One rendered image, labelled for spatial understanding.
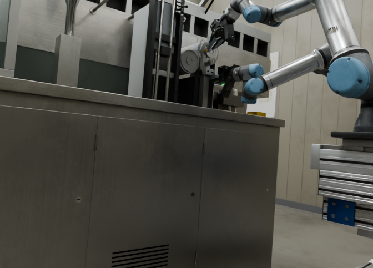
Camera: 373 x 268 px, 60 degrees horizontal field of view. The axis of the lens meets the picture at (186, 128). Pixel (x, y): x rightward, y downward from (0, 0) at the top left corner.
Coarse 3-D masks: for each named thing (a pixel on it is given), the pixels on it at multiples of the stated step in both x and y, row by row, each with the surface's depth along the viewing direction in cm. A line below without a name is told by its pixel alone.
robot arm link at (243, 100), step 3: (243, 81) 158; (246, 81) 156; (243, 84) 157; (243, 87) 157; (243, 90) 153; (243, 93) 154; (243, 96) 157; (246, 96) 152; (243, 99) 156; (246, 99) 155; (249, 99) 154; (252, 99) 155; (255, 99) 156; (243, 102) 157; (246, 102) 155; (249, 102) 155; (252, 102) 155; (255, 102) 157
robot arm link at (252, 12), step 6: (246, 0) 150; (252, 0) 150; (240, 6) 151; (246, 6) 147; (252, 6) 146; (258, 6) 149; (246, 12) 147; (252, 12) 145; (258, 12) 146; (264, 12) 150; (246, 18) 148; (252, 18) 148; (258, 18) 149; (264, 18) 152
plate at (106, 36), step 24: (24, 0) 154; (48, 0) 160; (24, 24) 154; (48, 24) 160; (96, 24) 174; (120, 24) 183; (48, 48) 161; (96, 48) 175; (120, 48) 183; (216, 72) 225; (264, 72) 253; (240, 96) 260; (264, 96) 253
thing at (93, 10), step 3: (105, 0) 157; (108, 0) 157; (99, 3) 164; (102, 3) 161; (96, 6) 168; (99, 6) 165; (90, 9) 172; (93, 9) 171; (96, 9) 170; (90, 12) 172; (93, 12) 173; (96, 12) 174
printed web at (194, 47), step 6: (186, 48) 186; (192, 48) 181; (156, 54) 160; (162, 60) 182; (162, 66) 182; (180, 66) 168; (180, 72) 173; (186, 72) 171; (192, 72) 173; (150, 96) 160
